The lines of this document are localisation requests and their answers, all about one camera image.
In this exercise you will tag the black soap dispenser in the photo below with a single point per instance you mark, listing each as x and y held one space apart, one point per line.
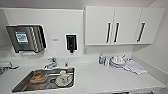
71 42

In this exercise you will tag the small chrome sink knob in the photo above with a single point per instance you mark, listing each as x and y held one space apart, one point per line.
66 63

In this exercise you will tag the small white bottle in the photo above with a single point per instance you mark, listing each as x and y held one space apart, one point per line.
106 61

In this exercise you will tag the chrome faucet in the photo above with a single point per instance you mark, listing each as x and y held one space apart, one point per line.
51 63

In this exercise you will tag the stack of white plates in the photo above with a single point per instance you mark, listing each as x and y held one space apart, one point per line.
118 62

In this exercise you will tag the white cup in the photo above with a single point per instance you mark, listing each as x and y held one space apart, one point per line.
63 78

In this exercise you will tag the white cloth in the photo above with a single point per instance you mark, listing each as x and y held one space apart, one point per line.
136 67

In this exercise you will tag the bowl with orange food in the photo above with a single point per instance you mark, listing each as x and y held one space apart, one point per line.
37 78

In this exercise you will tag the steel paper towel dispenser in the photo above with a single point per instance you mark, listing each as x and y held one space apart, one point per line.
25 38

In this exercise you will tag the stainless steel sink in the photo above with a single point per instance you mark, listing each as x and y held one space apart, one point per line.
23 87

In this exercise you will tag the white wall outlet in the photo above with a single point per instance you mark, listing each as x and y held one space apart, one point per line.
85 51

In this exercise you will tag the small wall label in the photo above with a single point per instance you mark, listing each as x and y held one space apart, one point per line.
55 39

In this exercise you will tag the white three-door wall cabinet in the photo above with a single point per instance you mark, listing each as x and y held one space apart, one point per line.
123 25

